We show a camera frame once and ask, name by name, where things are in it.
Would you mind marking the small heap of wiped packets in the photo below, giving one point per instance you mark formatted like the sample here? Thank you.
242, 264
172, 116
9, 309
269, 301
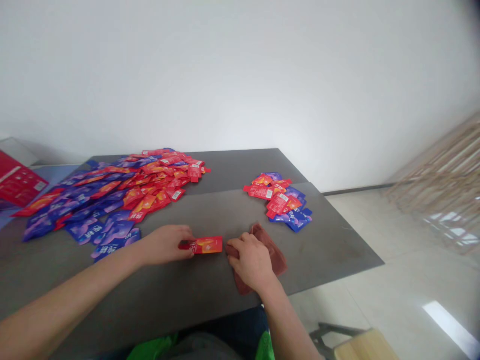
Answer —
280, 202

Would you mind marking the large pile of red and blue packets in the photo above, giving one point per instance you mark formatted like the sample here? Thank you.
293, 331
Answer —
105, 195

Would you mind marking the person's right fingers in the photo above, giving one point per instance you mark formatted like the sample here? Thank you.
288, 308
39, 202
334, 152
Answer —
236, 243

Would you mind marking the person's body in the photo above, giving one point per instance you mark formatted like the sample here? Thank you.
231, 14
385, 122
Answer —
202, 341

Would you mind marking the wooden stool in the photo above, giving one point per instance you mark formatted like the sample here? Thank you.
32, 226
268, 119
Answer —
356, 341

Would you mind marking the person's right hand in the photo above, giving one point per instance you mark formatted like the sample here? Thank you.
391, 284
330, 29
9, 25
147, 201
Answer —
250, 258

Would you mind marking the red sachet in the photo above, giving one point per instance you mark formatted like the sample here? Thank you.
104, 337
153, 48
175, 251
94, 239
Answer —
205, 245

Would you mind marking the reddish brown cloth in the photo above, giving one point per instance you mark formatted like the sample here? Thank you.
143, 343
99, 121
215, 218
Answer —
272, 247

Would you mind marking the red carton box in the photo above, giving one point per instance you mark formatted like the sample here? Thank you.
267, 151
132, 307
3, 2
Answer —
18, 182

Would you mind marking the grey table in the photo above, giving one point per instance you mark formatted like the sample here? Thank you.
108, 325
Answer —
180, 255

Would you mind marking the person's left hand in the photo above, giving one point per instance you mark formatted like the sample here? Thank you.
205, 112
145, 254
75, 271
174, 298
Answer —
165, 245

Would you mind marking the wooden rack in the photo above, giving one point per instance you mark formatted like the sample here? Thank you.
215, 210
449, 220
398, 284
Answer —
440, 176

